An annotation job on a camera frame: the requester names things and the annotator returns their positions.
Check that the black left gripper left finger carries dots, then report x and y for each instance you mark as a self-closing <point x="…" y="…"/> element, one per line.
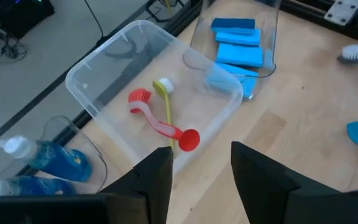
<point x="129" y="205"/>

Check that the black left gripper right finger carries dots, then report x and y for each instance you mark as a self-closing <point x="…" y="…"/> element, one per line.
<point x="269" y="196"/>

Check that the blue dish soap bottle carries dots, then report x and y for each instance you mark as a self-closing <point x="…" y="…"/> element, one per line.
<point x="36" y="186"/>
<point x="61" y="161"/>

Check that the red suction cup dish brush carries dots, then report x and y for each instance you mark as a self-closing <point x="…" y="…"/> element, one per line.
<point x="189" y="140"/>

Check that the light blue sponge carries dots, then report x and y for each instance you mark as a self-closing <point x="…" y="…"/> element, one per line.
<point x="235" y="84"/>
<point x="239" y="55"/>
<point x="238" y="38"/>

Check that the green dish brush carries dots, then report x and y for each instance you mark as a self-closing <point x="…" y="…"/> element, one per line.
<point x="166" y="85"/>

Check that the dark blue sponge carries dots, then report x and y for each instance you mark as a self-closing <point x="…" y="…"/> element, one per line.
<point x="233" y="24"/>

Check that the clear deep plastic bin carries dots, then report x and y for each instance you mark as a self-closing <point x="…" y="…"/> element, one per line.
<point x="197" y="124"/>

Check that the grey dish brush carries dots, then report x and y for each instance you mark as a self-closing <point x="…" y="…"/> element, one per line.
<point x="353" y="51"/>

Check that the computer tower blue lights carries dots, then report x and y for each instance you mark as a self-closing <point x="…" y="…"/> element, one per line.
<point x="17" y="15"/>

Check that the silver metal frame bracket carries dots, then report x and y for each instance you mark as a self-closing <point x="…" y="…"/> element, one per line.
<point x="343" y="11"/>

